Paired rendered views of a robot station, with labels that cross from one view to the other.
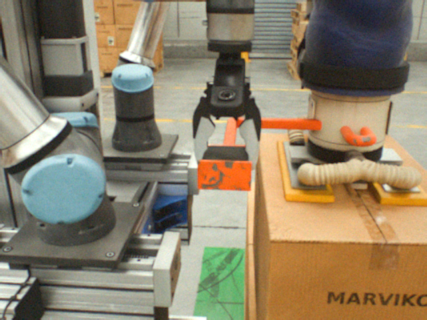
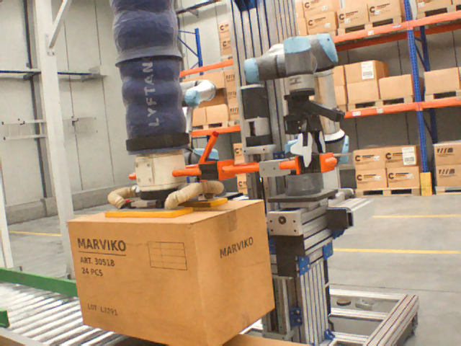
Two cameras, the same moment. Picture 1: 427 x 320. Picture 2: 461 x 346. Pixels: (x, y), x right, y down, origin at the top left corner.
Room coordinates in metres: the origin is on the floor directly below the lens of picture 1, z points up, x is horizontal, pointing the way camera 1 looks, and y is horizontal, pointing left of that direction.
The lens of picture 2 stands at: (2.03, -1.60, 1.29)
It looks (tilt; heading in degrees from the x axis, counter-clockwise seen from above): 3 degrees down; 122
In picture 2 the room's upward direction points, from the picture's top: 6 degrees counter-clockwise
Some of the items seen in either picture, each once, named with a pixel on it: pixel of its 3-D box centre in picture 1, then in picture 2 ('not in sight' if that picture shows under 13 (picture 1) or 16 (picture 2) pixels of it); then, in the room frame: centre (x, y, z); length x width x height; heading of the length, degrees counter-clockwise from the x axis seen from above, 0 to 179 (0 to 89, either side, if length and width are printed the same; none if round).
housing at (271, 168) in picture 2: not in sight; (274, 168); (1.41, -0.35, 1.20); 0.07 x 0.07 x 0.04; 85
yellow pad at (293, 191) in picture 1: (301, 161); (183, 199); (0.95, -0.22, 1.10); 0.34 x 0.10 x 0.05; 175
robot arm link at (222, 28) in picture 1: (227, 29); not in sight; (0.70, -0.03, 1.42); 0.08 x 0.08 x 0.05
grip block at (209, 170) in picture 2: not in sight; (217, 170); (1.19, -0.33, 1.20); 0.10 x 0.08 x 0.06; 85
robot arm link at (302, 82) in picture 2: (318, 7); (300, 84); (1.52, -0.36, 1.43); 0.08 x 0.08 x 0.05
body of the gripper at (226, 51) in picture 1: (228, 79); not in sight; (0.70, -0.03, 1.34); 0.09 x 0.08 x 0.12; 175
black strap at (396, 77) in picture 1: (351, 69); (158, 141); (0.95, -0.31, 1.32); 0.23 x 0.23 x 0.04
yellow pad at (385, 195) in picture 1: (383, 163); (145, 207); (0.94, -0.40, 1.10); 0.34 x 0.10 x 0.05; 175
